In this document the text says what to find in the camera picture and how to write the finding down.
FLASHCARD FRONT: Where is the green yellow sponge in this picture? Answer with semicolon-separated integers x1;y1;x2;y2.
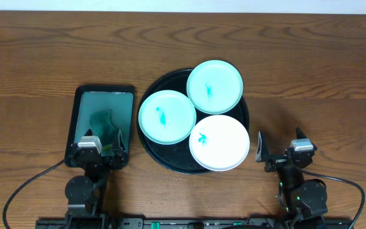
90;110;119;151

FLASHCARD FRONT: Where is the mint green plate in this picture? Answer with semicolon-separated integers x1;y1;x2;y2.
186;60;243;115
138;90;196;145

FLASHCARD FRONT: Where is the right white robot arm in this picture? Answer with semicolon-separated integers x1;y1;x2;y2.
255;127;328;227

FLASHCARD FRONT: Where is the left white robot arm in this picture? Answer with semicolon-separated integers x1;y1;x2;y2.
64;130;128;229

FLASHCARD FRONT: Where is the black rectangular sponge tray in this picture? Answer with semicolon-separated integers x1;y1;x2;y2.
65;85;134;164

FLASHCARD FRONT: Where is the white plate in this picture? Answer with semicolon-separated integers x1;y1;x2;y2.
189;114;250;172

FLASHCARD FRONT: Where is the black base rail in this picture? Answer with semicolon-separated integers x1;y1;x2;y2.
35;217;354;229

